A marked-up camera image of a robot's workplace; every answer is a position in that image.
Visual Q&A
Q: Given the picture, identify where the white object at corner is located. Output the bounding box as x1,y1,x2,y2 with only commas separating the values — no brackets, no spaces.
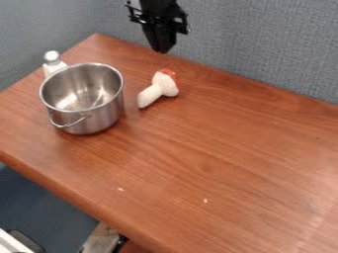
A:
0,228,35,253

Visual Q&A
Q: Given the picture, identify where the metal table leg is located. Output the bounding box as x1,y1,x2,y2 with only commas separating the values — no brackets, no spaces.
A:
78,222,128,253

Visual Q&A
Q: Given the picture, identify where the white salt shaker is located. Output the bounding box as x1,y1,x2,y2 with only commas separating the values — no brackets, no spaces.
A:
43,50,67,77

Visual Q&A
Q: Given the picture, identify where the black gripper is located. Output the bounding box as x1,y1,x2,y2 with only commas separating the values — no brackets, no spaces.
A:
126,0,190,53

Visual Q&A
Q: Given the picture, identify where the white red-capped toy mushroom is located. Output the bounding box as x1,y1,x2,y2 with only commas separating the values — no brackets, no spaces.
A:
138,69,179,108

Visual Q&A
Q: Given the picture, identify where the shiny metal pot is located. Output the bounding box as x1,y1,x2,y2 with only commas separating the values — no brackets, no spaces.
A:
40,62,124,135

